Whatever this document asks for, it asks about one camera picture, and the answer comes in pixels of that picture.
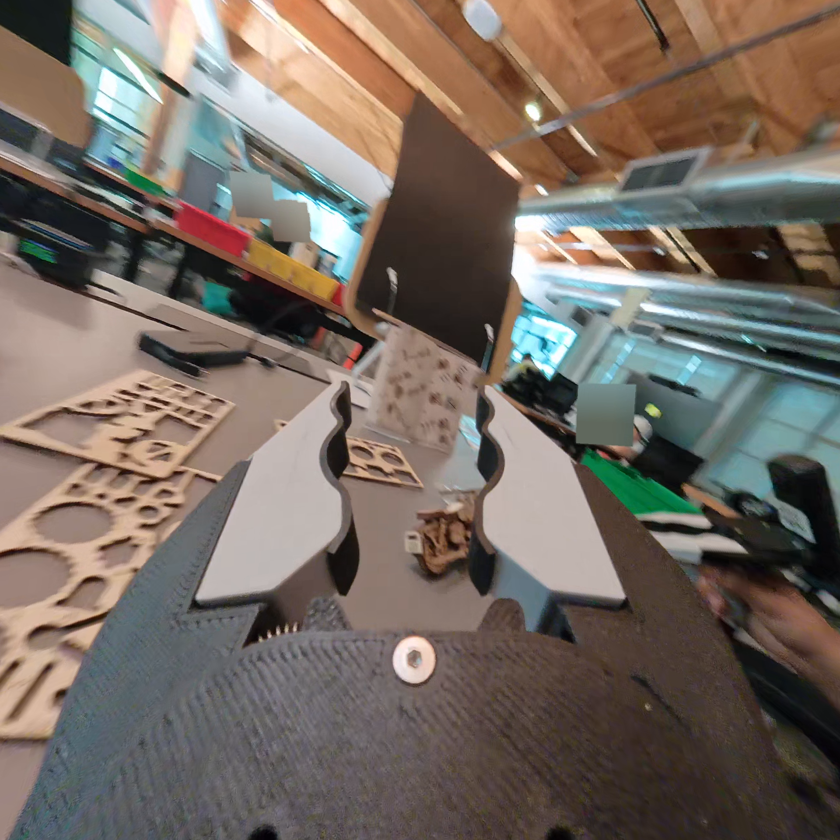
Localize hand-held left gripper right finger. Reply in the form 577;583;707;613
469;386;628;632

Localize wooden puzzle sheet angular cutouts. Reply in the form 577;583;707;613
0;369;236;479

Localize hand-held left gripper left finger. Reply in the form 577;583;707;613
196;381;362;608

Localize green plastic bin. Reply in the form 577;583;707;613
581;446;703;519

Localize wooden puzzle sheet round cutouts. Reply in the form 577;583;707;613
0;462;221;739

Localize person's right hand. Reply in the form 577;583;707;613
696;564;840;690

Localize wooden puzzle sheet small holes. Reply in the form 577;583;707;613
274;420;424;490

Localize grey desk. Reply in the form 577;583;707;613
0;259;585;840

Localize silver ceiling pipe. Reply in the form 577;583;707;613
545;269;840;329

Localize wooden model car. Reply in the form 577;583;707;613
403;492;476;578

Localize flat black device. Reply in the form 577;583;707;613
138;331;247;378

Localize silver air duct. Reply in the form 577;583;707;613
518;147;840;231

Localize long wooden background table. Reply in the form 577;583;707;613
0;157;355;322

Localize brown cardboard panel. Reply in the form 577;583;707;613
0;26;93;148

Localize red plastic bin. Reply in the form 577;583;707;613
174;200;253;253

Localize yellow plastic bin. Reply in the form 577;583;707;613
246;239;339;299

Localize dark board with wooden rim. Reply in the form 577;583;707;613
344;92;522;388

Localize printed instruction booklet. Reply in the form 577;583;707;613
364;328;487;454

